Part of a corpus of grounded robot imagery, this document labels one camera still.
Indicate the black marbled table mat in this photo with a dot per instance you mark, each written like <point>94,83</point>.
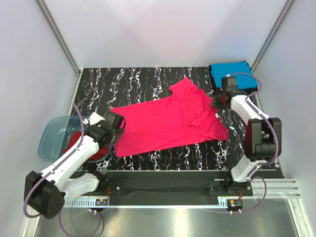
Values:
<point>100,89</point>

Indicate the pink t shirt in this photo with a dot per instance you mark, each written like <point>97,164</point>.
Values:
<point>185,117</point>

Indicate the blue translucent plastic bin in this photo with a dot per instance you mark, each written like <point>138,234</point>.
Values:
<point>63,132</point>

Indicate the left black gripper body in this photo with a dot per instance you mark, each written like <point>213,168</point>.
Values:
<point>116,135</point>

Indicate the aluminium frame post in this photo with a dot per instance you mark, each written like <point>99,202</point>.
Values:
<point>57,34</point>
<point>272,33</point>

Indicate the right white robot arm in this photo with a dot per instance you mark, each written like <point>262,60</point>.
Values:
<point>262,142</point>

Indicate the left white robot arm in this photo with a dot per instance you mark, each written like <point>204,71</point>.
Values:
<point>47,191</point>

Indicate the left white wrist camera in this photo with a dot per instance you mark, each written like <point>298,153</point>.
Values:
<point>93,119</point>

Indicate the folded blue t shirt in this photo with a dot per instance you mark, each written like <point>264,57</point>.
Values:
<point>234,74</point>

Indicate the left aluminium frame post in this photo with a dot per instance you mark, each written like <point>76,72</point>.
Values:
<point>57,34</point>

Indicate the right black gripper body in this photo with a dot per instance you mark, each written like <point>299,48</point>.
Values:
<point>217,100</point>

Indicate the right aluminium frame post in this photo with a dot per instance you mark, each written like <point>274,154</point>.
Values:
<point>272,33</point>

